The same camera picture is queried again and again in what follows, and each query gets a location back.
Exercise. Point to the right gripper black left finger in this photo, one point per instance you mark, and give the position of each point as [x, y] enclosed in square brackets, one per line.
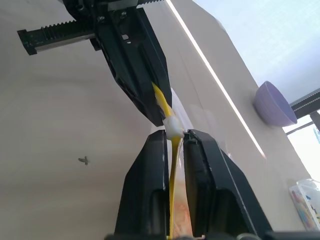
[145, 187]

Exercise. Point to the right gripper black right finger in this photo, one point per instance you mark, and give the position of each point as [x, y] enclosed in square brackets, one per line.
[215, 195]

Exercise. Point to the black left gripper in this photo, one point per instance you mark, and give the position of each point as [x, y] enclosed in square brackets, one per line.
[57, 37]

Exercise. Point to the clear yellow-zip plastic bag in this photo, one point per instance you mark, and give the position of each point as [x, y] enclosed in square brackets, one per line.
[173, 175]

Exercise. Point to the clear box with colourful clips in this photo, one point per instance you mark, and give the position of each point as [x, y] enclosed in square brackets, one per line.
[305, 207]

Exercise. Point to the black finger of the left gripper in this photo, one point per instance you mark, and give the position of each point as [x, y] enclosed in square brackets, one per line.
[156, 57]

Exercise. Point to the purple plastic bowl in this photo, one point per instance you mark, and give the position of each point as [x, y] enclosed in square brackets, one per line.
[272, 105]

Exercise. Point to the dark window frame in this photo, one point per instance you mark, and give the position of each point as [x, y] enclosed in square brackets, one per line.
[307, 102]

